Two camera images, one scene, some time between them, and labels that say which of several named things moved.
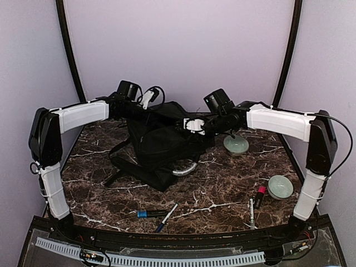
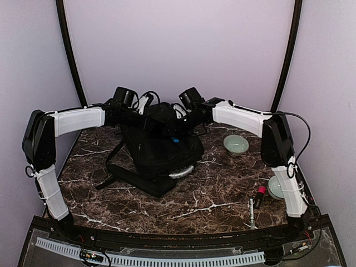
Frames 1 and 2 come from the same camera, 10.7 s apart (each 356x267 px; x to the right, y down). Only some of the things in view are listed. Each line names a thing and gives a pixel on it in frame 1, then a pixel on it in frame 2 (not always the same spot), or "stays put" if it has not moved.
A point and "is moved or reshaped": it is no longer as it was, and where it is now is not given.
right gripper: [211, 142] → [181, 133]
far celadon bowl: [236, 147] stays put
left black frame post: [65, 32] stays put
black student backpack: [155, 145] is moved or reshaped
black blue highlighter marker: [151, 213] → [175, 140]
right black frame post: [288, 67] stays put
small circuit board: [92, 256] stays put
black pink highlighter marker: [261, 191] stays put
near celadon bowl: [280, 187] stays put
